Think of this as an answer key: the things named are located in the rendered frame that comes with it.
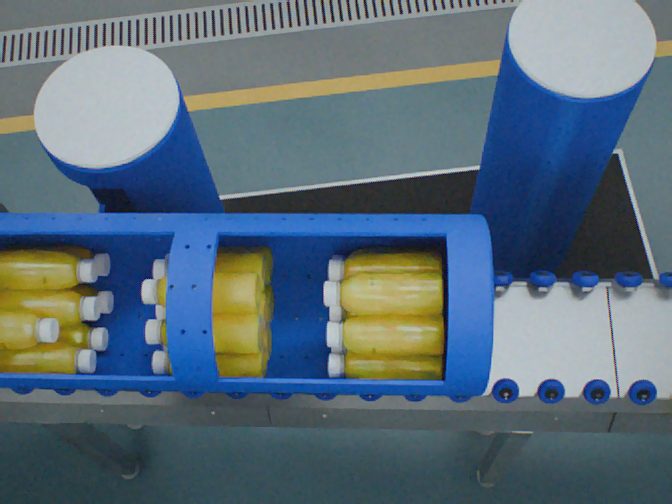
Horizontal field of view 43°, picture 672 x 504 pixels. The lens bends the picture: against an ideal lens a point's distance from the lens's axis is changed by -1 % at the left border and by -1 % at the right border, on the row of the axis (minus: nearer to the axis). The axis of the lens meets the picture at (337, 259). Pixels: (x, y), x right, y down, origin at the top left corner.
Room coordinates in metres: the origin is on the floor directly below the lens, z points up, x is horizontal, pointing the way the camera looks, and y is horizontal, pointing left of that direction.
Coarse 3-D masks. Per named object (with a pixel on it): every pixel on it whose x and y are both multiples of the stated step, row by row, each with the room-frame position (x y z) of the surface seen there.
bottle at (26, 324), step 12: (0, 312) 0.54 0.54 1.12; (12, 312) 0.54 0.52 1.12; (24, 312) 0.54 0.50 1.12; (0, 324) 0.52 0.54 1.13; (12, 324) 0.51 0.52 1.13; (24, 324) 0.51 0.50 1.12; (36, 324) 0.51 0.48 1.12; (0, 336) 0.50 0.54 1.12; (12, 336) 0.50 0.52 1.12; (24, 336) 0.50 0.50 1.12; (36, 336) 0.50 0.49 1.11; (0, 348) 0.49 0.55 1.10; (12, 348) 0.49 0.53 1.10; (24, 348) 0.49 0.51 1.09
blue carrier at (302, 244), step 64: (128, 256) 0.66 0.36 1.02; (192, 256) 0.54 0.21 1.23; (320, 256) 0.62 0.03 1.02; (448, 256) 0.50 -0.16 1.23; (128, 320) 0.57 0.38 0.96; (192, 320) 0.45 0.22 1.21; (320, 320) 0.52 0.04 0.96; (448, 320) 0.50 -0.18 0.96; (0, 384) 0.43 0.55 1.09; (64, 384) 0.42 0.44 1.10; (128, 384) 0.40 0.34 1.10; (192, 384) 0.39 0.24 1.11; (256, 384) 0.38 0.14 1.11; (320, 384) 0.36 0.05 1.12; (384, 384) 0.35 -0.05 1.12; (448, 384) 0.34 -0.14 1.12
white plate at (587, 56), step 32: (544, 0) 1.10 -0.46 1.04; (576, 0) 1.09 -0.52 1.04; (608, 0) 1.08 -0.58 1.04; (512, 32) 1.03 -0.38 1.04; (544, 32) 1.03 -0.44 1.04; (576, 32) 1.02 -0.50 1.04; (608, 32) 1.01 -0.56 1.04; (640, 32) 1.00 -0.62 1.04; (544, 64) 0.95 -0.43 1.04; (576, 64) 0.94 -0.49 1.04; (608, 64) 0.93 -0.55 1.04; (640, 64) 0.93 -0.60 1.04; (576, 96) 0.88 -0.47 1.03; (608, 96) 0.87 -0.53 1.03
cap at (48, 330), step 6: (48, 318) 0.53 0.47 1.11; (54, 318) 0.53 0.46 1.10; (42, 324) 0.51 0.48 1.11; (48, 324) 0.51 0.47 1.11; (54, 324) 0.52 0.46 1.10; (42, 330) 0.50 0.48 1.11; (48, 330) 0.50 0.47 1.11; (54, 330) 0.51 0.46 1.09; (42, 336) 0.50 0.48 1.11; (48, 336) 0.49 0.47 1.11; (54, 336) 0.50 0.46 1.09
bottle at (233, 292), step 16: (224, 272) 0.55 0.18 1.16; (240, 272) 0.54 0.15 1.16; (256, 272) 0.54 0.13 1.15; (160, 288) 0.53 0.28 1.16; (224, 288) 0.52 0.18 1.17; (240, 288) 0.51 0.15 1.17; (256, 288) 0.52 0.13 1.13; (224, 304) 0.49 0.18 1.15; (240, 304) 0.49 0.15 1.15; (256, 304) 0.49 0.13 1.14
